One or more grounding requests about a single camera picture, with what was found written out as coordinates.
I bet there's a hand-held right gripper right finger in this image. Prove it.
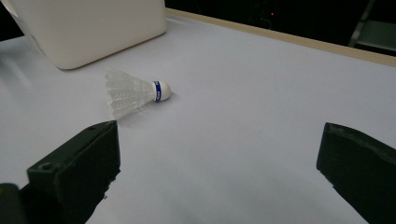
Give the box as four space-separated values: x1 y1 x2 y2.
316 121 396 224

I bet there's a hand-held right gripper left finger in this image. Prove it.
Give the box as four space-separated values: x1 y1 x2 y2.
19 120 121 224

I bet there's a white feather shuttlecock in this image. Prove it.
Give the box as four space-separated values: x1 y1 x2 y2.
104 68 172 120

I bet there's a white plastic bin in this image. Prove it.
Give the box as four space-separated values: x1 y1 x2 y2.
0 0 168 71

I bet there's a white metal stand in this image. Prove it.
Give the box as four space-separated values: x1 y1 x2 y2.
348 0 396 58

